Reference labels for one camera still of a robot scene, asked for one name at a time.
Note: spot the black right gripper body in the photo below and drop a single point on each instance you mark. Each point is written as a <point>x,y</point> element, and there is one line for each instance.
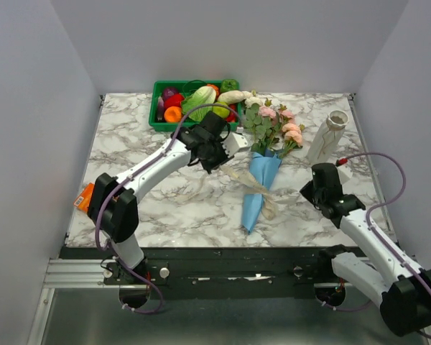
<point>312,194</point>

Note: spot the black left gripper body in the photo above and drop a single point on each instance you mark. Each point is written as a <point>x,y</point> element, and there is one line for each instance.
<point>215,157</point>

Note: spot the beige printed ribbon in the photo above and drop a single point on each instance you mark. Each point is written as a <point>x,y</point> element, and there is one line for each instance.
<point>211,197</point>

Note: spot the blue wrapping paper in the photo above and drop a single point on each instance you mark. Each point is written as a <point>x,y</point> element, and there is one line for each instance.
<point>263,169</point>

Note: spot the pink artificial flower bouquet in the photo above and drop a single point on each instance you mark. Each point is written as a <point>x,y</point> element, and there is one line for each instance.
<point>273,128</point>

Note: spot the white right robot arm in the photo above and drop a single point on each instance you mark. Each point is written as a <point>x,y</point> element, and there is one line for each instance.
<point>397,285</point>

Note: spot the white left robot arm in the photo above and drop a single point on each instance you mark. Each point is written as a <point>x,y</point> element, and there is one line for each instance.
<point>113,207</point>

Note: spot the white ribbed vase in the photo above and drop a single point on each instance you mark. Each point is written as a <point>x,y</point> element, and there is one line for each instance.
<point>327,137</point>

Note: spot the green toy lime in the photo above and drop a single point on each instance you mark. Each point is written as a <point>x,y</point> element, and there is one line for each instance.
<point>221,109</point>

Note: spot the red toy chili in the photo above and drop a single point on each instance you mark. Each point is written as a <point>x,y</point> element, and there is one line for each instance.
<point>232,117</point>

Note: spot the orange toy fruit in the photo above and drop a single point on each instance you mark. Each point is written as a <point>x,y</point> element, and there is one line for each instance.
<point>173,114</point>

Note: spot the green toy cabbage leaf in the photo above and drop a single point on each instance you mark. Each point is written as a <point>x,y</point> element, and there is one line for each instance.
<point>203,95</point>

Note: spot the beige toy potato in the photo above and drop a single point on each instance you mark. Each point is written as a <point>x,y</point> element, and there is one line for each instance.
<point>231,97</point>

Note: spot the red toy pepper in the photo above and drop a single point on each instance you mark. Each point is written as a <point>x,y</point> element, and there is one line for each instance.
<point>174,100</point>

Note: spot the green plastic basket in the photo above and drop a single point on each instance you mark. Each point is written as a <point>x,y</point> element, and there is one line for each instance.
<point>186,88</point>

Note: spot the purple toy eggplant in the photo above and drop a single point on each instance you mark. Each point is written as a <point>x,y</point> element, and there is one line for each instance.
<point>159,113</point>

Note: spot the orange toy carrot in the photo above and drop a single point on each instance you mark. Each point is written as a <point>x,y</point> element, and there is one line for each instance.
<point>215,88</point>

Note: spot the green toy bell pepper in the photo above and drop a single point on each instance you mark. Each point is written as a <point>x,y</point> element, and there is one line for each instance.
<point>228,85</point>

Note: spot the purple toy onion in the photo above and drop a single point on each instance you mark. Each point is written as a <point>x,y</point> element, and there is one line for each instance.
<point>169,92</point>

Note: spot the orange snack box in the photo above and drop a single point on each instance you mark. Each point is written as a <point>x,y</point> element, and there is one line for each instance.
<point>83,200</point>

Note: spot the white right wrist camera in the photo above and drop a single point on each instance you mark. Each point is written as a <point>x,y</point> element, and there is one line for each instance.
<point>344,173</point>

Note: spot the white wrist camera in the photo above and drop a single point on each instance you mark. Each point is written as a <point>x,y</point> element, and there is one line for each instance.
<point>344,173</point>
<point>235,143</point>

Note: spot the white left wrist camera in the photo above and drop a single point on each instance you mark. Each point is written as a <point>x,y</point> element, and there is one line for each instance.
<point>235,143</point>

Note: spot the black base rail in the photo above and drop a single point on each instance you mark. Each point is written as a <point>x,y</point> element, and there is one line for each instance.
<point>222,273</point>

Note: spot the aluminium frame rail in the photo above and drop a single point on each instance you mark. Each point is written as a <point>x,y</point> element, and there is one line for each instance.
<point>74,273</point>

